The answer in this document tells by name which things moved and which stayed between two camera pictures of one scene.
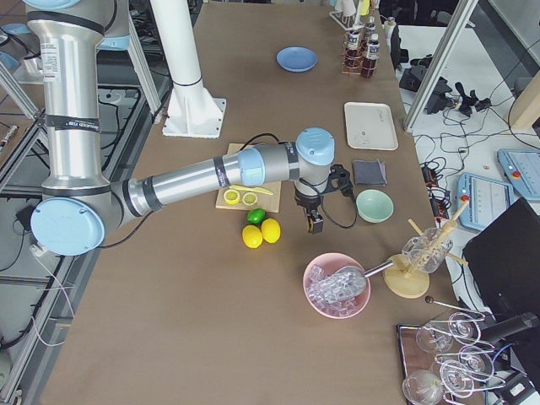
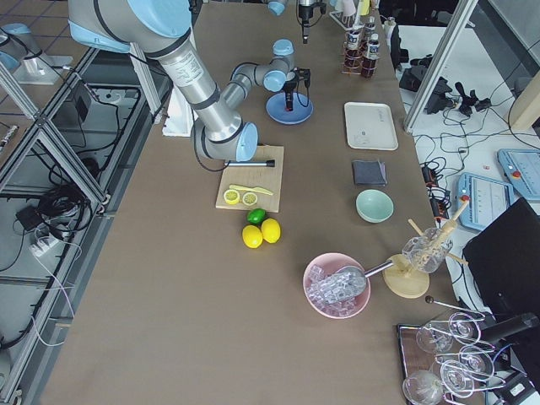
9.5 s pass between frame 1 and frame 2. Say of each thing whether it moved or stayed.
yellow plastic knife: stayed
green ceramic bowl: stayed
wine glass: stayed
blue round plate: moved
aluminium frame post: stayed
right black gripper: moved
